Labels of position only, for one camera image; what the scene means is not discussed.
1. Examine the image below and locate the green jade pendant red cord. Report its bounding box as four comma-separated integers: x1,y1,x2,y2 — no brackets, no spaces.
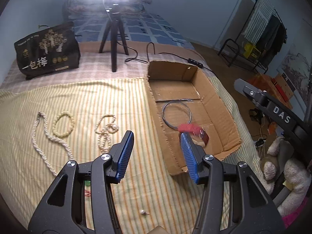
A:
83,180,92,197

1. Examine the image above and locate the long white pearl necklace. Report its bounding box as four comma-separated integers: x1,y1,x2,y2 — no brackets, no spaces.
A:
31,111,75,177

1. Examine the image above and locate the red strap wristwatch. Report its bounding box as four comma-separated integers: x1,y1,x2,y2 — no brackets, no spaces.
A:
178,124,209,147

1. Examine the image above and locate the small pearl bracelet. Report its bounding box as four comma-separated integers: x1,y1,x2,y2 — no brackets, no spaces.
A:
94,114,120,155

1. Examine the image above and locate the dark thin bangle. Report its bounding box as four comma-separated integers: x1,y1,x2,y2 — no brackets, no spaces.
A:
160,99,199,131

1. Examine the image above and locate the plush toy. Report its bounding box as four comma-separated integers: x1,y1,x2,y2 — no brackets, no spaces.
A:
260,137,311,217

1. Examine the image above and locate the loose pearl earring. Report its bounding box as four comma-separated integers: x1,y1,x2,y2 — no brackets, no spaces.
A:
140,210,149,215

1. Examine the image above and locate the black metal rack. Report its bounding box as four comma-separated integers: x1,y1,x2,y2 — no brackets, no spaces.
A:
217,0,287,72

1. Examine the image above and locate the cardboard box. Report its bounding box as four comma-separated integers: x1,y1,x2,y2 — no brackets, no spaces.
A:
145,60,242,176

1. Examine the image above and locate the striped yellow cloth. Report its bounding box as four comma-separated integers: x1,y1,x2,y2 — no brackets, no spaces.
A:
0,76,265,234

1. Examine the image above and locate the checkered pink bedsheet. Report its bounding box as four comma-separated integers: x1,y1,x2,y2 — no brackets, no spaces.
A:
1,41,214,93

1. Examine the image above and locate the blue patterned blanket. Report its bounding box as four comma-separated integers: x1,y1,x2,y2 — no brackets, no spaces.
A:
73,12,194,50

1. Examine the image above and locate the black snack bag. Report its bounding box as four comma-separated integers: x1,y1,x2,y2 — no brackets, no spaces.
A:
14,21,80,80

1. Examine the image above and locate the black tripod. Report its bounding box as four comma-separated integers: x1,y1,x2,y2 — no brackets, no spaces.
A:
98,2,129,72

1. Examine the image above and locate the black power cable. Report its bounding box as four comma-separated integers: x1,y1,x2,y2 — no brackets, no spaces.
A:
116,38,215,75

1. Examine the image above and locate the cream bead bracelet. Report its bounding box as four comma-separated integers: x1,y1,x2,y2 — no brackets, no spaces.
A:
52,111,75,138

